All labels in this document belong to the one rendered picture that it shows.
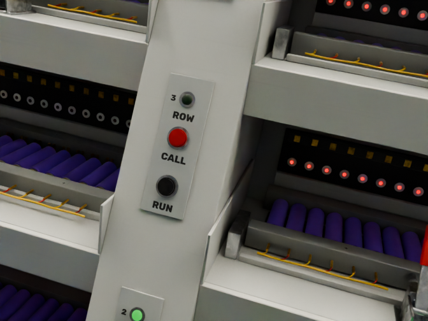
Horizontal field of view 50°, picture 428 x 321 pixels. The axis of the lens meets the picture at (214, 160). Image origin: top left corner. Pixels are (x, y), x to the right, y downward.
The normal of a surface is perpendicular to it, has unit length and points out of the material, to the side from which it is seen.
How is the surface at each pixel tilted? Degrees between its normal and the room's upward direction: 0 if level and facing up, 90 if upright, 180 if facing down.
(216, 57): 90
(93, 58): 111
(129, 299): 90
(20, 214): 21
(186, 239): 90
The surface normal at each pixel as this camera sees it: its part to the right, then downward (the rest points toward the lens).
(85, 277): -0.26, 0.33
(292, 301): 0.15, -0.91
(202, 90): -0.20, -0.01
